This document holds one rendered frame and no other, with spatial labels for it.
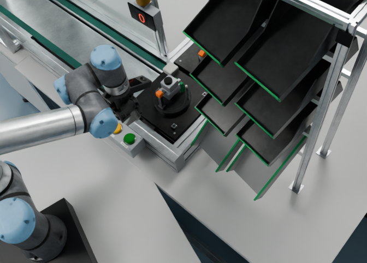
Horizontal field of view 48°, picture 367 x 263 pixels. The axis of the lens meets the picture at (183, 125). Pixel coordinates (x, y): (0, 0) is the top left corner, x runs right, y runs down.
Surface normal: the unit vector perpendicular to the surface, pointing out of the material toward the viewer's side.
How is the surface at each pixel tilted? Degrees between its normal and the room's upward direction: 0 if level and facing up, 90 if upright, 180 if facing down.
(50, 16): 0
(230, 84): 25
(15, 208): 7
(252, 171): 45
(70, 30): 0
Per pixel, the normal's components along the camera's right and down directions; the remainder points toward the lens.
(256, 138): -0.43, -0.21
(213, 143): -0.62, 0.06
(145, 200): -0.11, -0.50
